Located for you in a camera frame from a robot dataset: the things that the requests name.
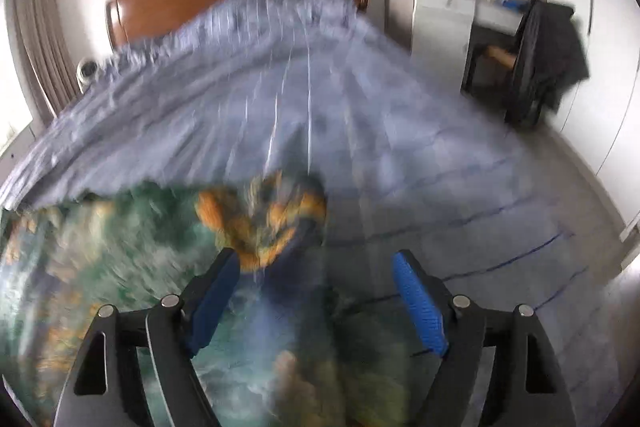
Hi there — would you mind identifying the beige curtain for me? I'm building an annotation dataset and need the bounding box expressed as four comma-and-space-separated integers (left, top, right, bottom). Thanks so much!
11, 0, 81, 125

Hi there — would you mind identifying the wooden chair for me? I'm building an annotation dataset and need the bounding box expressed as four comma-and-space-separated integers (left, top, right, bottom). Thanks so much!
482, 46, 521, 70

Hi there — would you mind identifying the green floral padded jacket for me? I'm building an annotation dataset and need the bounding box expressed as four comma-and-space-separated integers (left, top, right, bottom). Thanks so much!
0, 172, 416, 427

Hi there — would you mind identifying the white wardrobe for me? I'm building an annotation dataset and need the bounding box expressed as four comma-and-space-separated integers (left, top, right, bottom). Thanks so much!
505, 0, 640, 243

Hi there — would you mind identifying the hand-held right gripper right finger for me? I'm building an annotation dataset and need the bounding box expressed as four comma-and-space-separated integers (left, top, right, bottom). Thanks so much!
392, 250, 573, 427

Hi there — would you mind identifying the chair with dark jacket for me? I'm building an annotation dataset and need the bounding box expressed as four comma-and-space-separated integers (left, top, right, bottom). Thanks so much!
505, 0, 590, 128

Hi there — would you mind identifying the white round fan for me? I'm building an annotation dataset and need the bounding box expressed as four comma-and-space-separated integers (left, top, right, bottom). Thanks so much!
76, 60, 100, 94

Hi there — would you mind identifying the white desk with drawers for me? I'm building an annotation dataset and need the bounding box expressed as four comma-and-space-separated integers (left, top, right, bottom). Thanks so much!
384, 0, 531, 95

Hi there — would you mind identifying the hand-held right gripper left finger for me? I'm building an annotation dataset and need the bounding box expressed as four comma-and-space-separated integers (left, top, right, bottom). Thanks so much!
52, 247, 242, 427

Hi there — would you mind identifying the white window cabinet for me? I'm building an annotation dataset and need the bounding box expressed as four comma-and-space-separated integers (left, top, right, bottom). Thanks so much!
0, 122, 36, 180

